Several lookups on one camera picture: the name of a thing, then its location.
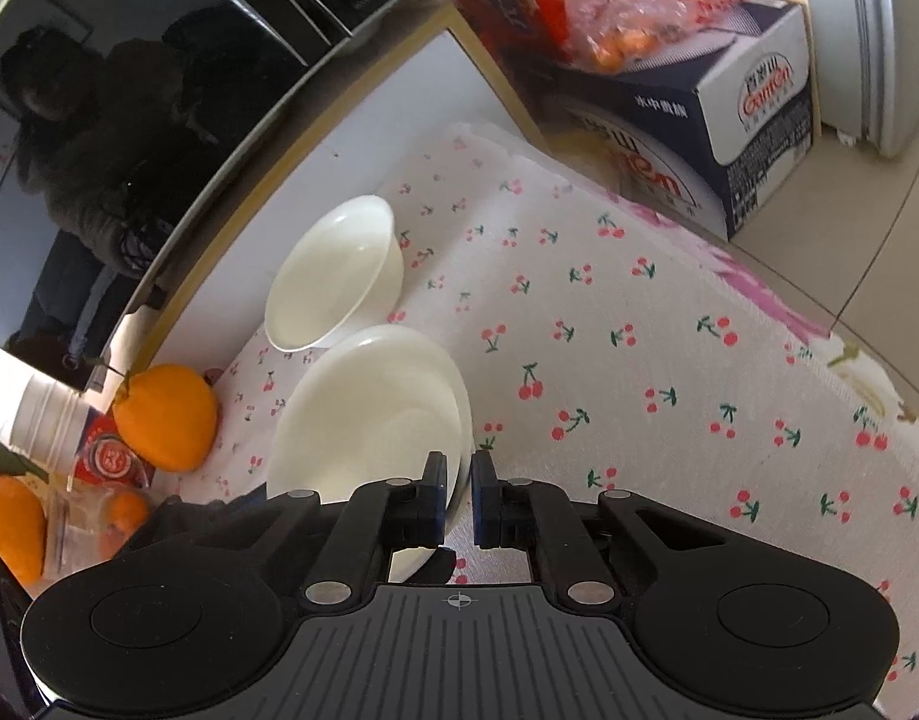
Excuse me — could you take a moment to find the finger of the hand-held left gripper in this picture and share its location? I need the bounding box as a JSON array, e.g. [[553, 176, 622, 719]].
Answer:
[[125, 491, 269, 563]]

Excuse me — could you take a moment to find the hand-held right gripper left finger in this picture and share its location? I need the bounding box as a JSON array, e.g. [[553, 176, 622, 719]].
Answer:
[[181, 451, 451, 606]]

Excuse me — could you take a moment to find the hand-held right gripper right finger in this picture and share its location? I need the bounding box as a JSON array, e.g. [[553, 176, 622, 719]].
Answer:
[[470, 450, 732, 606]]

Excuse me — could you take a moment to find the cream small dish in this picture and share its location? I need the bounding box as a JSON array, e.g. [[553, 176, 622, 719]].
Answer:
[[279, 328, 462, 503], [268, 324, 474, 586]]

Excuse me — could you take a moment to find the white bowl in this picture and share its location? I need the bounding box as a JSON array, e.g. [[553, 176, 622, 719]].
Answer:
[[264, 195, 406, 352]]

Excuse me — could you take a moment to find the large orange with stem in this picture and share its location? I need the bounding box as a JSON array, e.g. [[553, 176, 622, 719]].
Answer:
[[112, 364, 220, 475]]

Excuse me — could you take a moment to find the cherry print tablecloth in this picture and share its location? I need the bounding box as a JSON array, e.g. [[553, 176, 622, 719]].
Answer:
[[151, 124, 919, 720]]

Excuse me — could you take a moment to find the pink floral cloth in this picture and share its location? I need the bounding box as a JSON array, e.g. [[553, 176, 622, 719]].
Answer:
[[564, 165, 919, 481]]

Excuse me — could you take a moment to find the white shelf with wooden edge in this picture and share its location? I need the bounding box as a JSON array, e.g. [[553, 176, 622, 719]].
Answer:
[[76, 0, 554, 391]]

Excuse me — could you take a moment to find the black microwave oven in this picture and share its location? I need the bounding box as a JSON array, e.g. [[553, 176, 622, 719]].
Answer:
[[0, 0, 471, 391]]

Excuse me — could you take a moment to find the blue and white carton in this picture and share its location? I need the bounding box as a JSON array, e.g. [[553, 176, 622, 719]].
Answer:
[[534, 0, 816, 241]]

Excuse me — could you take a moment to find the white appliance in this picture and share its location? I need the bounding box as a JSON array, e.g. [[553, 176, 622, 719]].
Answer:
[[793, 0, 919, 158]]

